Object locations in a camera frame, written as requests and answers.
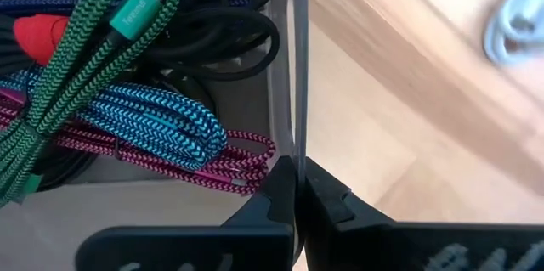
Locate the magenta braided USB-C cable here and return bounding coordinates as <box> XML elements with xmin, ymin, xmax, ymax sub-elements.
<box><xmin>0</xmin><ymin>86</ymin><xmax>277</xmax><ymax>198</ymax></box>

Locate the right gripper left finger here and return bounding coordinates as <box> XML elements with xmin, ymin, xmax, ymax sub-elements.
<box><xmin>76</xmin><ymin>155</ymin><xmax>298</xmax><ymax>271</ymax></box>

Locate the black cable with red tie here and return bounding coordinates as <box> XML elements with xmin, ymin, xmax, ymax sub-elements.
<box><xmin>0</xmin><ymin>0</ymin><xmax>281</xmax><ymax>191</ymax></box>

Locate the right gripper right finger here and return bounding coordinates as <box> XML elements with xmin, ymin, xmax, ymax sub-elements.
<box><xmin>303</xmin><ymin>158</ymin><xmax>544</xmax><ymax>271</ymax></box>

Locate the translucent grey plastic bin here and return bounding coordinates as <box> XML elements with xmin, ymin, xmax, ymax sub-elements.
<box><xmin>0</xmin><ymin>0</ymin><xmax>309</xmax><ymax>271</ymax></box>

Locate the white USB-C cable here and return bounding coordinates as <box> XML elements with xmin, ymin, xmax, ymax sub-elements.
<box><xmin>482</xmin><ymin>0</ymin><xmax>544</xmax><ymax>68</ymax></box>

